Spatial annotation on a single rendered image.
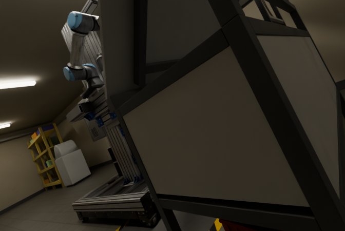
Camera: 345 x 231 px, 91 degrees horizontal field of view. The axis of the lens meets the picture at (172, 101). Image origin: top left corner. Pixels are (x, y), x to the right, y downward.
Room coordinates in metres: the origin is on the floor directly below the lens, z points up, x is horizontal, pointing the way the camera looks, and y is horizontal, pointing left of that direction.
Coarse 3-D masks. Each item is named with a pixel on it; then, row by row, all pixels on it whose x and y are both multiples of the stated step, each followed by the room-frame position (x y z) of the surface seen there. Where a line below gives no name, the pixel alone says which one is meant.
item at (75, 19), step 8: (72, 16) 1.13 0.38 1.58; (80, 16) 1.13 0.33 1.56; (88, 16) 1.19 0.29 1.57; (72, 24) 1.14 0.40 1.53; (80, 24) 1.15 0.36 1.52; (88, 24) 1.19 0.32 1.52; (72, 32) 1.20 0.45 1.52; (80, 32) 1.18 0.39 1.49; (72, 40) 1.23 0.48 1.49; (80, 40) 1.23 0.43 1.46; (72, 48) 1.25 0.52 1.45; (80, 48) 1.26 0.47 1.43; (72, 56) 1.28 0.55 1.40; (80, 56) 1.30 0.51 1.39; (72, 64) 1.31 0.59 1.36; (80, 64) 1.34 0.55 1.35; (64, 72) 1.35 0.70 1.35; (72, 72) 1.32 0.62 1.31; (80, 72) 1.36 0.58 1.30; (72, 80) 1.36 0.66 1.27; (80, 80) 1.43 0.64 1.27
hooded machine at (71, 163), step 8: (64, 144) 4.95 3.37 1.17; (72, 144) 5.08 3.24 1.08; (56, 152) 4.90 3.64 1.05; (64, 152) 4.83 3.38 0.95; (72, 152) 4.94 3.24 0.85; (80, 152) 5.09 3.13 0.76; (56, 160) 4.94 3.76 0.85; (64, 160) 4.73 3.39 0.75; (72, 160) 4.88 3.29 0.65; (80, 160) 5.03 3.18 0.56; (64, 168) 4.77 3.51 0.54; (72, 168) 4.82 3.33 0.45; (80, 168) 4.96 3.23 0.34; (88, 168) 5.13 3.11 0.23; (64, 176) 4.90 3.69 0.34; (72, 176) 4.76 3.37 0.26; (80, 176) 4.90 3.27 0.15; (88, 176) 5.09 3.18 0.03; (64, 184) 5.04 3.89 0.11; (72, 184) 4.72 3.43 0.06
